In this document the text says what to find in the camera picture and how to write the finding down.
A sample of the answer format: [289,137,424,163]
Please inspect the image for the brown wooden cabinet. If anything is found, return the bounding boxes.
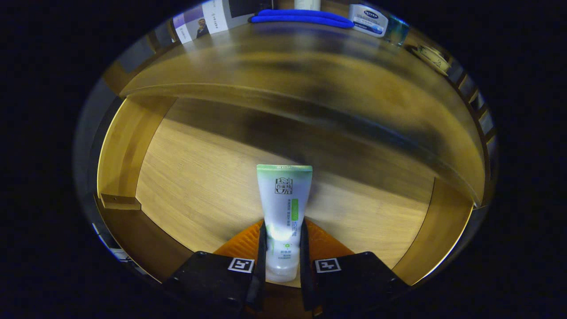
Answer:
[73,0,500,213]

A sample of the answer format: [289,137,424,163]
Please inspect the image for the white green tube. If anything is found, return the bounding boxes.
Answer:
[256,164,313,283]

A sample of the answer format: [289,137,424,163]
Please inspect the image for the wooden countertop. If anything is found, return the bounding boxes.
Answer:
[120,20,485,206]

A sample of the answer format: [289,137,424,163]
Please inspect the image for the white bottle blue cap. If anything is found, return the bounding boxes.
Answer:
[348,4,389,38]

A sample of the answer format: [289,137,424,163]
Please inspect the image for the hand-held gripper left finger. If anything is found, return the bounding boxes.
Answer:
[163,219,268,317]

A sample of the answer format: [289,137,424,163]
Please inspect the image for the teal slim bottle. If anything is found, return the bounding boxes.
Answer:
[384,16,410,47]

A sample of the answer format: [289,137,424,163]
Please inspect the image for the purple book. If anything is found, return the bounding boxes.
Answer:
[172,5,210,45]

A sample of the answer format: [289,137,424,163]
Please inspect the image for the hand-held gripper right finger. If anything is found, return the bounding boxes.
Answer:
[300,218,408,317]

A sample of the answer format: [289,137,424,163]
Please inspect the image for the white book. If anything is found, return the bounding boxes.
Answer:
[202,0,275,35]

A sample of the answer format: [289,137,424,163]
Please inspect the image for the brown wooden drawer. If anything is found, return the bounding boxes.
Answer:
[95,95,474,288]

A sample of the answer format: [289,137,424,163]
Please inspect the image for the blue folded cloth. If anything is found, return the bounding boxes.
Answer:
[248,9,355,30]

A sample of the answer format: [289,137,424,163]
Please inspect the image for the ceramic lidded teacup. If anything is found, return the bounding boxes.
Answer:
[410,43,452,77]

